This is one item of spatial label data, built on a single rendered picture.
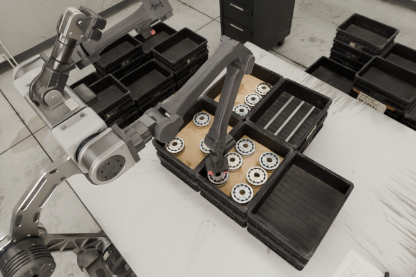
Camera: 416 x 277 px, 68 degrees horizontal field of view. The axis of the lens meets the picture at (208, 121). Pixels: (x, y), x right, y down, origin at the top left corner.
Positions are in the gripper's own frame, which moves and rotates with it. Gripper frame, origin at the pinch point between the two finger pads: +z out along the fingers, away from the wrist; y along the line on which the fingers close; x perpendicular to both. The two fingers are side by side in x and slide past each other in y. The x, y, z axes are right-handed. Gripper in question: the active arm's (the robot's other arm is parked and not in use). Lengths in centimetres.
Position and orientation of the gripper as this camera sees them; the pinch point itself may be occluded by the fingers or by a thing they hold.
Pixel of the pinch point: (218, 173)
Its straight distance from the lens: 148.6
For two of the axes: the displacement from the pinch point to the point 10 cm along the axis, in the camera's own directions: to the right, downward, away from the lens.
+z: 0.7, 6.2, 7.8
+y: -9.9, 1.0, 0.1
